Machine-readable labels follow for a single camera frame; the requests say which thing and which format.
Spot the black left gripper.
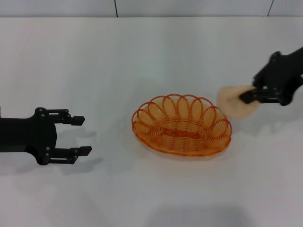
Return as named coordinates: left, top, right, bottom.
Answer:
left=0, top=107, right=93, bottom=166

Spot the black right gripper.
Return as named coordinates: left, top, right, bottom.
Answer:
left=239, top=45, right=303, bottom=107

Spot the pale round bread bun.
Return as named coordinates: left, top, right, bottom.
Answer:
left=217, top=85, right=260, bottom=119

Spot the orange woven plastic basket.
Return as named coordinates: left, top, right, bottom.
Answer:
left=131, top=94, right=233, bottom=157

